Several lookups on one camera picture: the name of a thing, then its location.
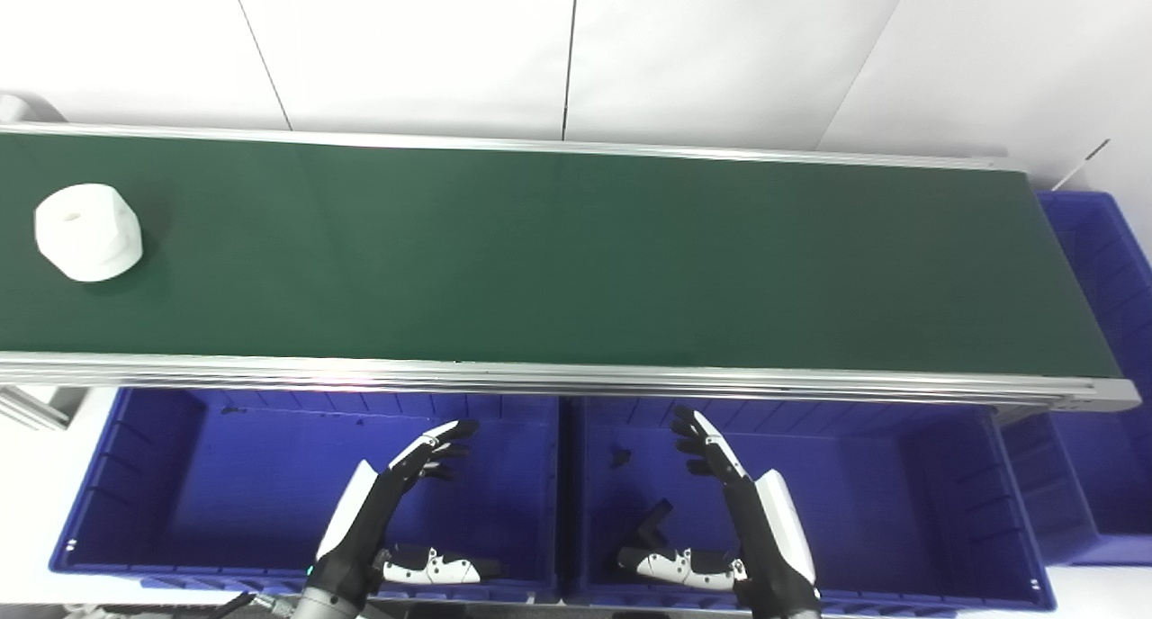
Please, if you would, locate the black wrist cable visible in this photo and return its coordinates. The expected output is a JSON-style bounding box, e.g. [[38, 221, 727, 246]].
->
[[212, 592, 298, 619]]

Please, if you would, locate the thin wall cable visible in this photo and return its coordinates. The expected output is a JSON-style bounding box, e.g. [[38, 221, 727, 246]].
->
[[1051, 139, 1111, 192]]

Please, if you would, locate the green conveyor belt aluminium frame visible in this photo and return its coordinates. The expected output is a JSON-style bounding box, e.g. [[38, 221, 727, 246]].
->
[[0, 122, 1142, 414]]

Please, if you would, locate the grey conveyor motor housing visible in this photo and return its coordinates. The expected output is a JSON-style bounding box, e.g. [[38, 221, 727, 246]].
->
[[0, 92, 66, 123]]

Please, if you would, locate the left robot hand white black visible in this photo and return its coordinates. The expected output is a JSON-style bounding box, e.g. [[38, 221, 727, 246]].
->
[[310, 419, 503, 604]]

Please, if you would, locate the white cylindrical plastic part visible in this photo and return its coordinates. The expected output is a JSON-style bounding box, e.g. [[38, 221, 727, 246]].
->
[[34, 184, 144, 283]]

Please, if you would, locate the aluminium conveyor leg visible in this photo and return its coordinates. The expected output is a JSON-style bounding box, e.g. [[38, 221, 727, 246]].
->
[[0, 385, 77, 432]]

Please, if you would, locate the blue plastic bin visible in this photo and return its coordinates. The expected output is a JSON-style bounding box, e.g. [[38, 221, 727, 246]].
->
[[49, 387, 563, 604], [560, 396, 1056, 616], [999, 191, 1152, 568]]

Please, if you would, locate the long black part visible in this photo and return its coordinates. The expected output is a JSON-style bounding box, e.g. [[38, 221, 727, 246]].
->
[[630, 499, 674, 552]]

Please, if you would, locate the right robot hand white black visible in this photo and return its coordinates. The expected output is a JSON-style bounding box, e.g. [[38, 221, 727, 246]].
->
[[616, 407, 820, 607]]

